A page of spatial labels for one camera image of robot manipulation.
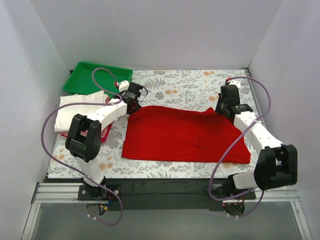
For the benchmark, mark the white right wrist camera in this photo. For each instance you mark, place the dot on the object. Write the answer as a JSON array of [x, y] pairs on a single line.
[[235, 82]]

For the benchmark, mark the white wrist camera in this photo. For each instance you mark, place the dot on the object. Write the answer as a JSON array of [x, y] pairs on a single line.
[[123, 86], [235, 82]]

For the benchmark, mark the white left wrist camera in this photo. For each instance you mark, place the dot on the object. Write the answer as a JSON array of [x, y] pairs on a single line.
[[123, 86]]

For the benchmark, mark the white folded t shirt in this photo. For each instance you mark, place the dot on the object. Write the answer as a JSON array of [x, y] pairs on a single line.
[[65, 115]]

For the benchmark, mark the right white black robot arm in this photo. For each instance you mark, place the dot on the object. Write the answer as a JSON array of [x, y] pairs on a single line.
[[277, 163]]

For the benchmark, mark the magenta folded t shirt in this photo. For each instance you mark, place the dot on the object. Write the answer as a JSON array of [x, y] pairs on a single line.
[[104, 133]]

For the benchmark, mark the aluminium frame rail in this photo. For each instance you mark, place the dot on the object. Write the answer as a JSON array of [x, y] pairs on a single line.
[[270, 215]]

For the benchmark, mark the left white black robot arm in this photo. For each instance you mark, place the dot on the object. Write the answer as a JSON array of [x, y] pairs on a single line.
[[85, 132]]

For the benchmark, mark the red t shirt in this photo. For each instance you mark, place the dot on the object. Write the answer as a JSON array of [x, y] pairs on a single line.
[[158, 133]]

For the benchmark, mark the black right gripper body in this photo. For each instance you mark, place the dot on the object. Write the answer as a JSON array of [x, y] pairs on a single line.
[[222, 110]]

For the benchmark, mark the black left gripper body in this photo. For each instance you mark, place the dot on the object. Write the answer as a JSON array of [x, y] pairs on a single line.
[[133, 107]]

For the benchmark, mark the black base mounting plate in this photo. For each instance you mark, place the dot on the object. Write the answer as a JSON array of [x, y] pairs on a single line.
[[148, 193]]

